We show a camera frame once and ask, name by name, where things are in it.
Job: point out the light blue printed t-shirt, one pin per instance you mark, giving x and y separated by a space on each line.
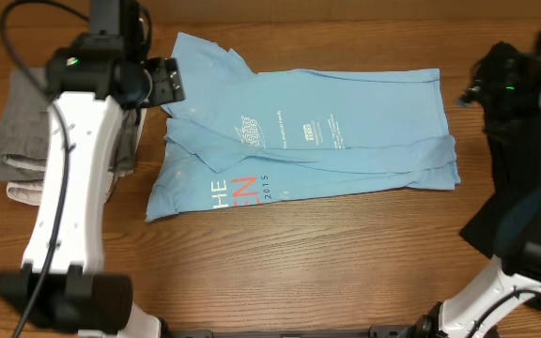
241 138

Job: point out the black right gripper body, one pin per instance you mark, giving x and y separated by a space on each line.
511 99

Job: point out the black garment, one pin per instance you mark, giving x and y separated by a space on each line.
508 225

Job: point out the folded beige trousers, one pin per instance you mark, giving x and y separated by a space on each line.
123 163

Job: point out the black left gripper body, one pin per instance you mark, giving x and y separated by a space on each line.
158 84

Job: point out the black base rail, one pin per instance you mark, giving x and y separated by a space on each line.
270 333

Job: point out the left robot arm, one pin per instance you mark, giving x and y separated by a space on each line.
61 285

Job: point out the folded grey trousers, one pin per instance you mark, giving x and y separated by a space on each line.
24 126

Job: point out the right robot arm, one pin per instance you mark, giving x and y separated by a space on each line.
492 295

